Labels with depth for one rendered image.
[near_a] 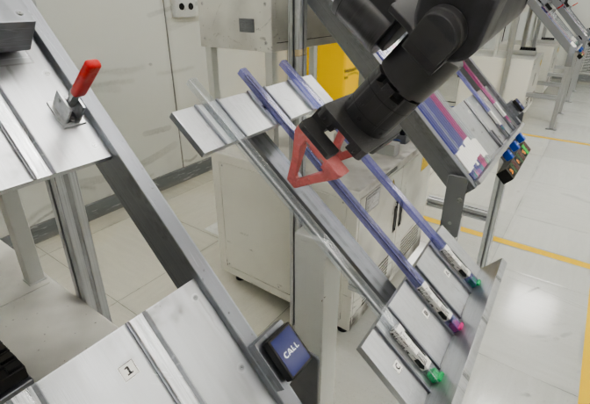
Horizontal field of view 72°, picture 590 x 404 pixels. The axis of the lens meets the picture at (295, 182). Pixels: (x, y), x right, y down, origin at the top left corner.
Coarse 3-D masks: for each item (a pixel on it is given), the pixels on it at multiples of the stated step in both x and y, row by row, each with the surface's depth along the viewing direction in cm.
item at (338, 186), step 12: (240, 72) 64; (252, 84) 64; (264, 96) 64; (276, 108) 63; (288, 120) 63; (288, 132) 63; (312, 156) 62; (336, 180) 62; (348, 192) 61; (348, 204) 61; (360, 204) 62; (360, 216) 61; (372, 228) 60; (384, 240) 60; (396, 252) 60; (408, 264) 60; (408, 276) 59; (420, 276) 60; (456, 324) 58
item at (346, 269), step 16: (192, 80) 56; (208, 96) 56; (224, 112) 56; (224, 128) 55; (240, 144) 55; (256, 160) 54; (272, 176) 54; (288, 192) 54; (288, 208) 54; (304, 208) 54; (304, 224) 53; (320, 240) 53; (336, 256) 52; (352, 272) 52; (368, 288) 52; (368, 304) 52; (384, 320) 51; (432, 368) 51
